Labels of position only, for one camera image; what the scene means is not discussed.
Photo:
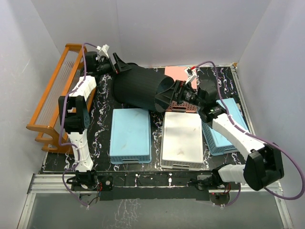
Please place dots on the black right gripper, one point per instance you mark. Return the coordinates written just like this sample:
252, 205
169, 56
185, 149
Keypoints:
166, 97

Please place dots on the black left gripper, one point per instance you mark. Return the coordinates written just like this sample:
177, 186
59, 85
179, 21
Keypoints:
120, 66

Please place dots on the pink perforated plastic basket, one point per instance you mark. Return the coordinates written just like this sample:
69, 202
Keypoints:
178, 73

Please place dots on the black plastic bucket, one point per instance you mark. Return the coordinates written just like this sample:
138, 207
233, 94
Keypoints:
138, 86

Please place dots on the white perforated plastic basket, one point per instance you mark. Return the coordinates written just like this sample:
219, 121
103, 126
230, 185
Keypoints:
182, 141

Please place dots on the small blue perforated basket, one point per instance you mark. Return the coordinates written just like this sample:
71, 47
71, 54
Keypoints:
130, 141

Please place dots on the large blue perforated basket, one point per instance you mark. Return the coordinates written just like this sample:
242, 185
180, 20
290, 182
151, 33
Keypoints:
221, 138

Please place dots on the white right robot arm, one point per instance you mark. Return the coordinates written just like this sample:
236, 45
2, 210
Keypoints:
263, 161

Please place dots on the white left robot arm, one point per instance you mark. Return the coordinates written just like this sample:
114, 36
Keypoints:
75, 120

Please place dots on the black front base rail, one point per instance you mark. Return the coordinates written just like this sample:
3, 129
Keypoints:
153, 185

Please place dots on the aluminium frame profile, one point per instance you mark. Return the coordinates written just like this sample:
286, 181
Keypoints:
157, 200

